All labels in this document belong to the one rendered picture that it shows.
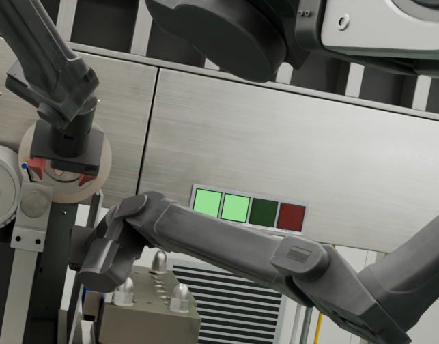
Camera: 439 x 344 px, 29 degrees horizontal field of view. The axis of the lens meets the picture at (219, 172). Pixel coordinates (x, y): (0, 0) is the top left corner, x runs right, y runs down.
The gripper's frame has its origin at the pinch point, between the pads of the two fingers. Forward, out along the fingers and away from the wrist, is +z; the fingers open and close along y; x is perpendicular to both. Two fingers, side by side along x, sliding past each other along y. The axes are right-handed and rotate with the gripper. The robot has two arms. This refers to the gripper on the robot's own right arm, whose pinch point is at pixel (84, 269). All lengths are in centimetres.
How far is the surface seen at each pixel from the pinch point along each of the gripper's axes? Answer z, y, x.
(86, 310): 2.1, 1.5, -6.2
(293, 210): 8, 46, 26
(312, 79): -1, 46, 54
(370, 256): 195, 199, 124
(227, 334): 234, 138, 87
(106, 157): -12.8, -1.5, 14.5
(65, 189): -9.0, -6.7, 9.2
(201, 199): 12.7, 26.4, 25.8
